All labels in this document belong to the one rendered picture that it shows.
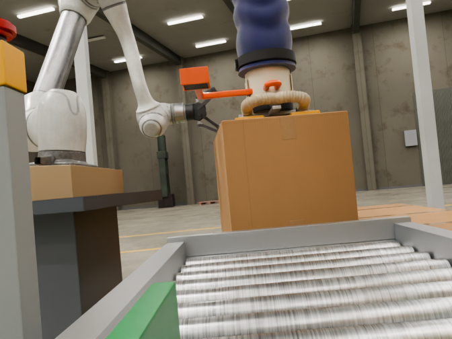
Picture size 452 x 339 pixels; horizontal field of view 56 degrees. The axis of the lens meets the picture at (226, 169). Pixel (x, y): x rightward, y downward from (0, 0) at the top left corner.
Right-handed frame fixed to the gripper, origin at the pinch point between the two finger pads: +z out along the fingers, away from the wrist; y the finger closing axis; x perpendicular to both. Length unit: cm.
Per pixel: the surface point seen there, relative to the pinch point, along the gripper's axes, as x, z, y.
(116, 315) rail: 131, -20, 49
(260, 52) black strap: 36.9, 11.1, -12.4
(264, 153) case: 56, 8, 24
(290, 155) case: 55, 16, 26
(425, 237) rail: 85, 41, 50
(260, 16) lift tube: 36.5, 12.3, -25.6
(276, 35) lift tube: 35.7, 17.6, -18.4
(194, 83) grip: 60, -12, 2
